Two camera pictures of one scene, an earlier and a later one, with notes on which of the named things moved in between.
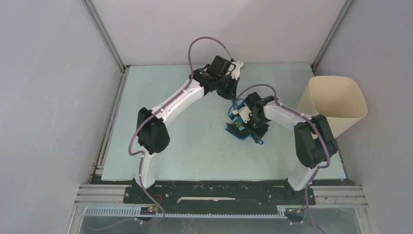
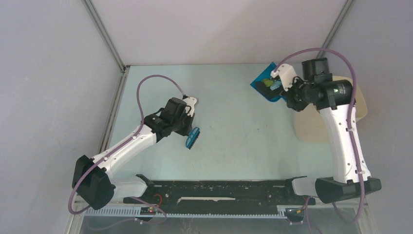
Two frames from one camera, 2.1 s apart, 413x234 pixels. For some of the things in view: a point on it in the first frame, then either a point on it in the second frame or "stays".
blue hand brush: [232, 115] to [192, 137]
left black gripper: [232, 93] to [188, 127]
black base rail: [213, 193] stays
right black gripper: [257, 134] to [288, 94]
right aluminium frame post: [330, 35] stays
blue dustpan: [238, 121] to [268, 89]
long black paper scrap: [244, 133] to [267, 91]
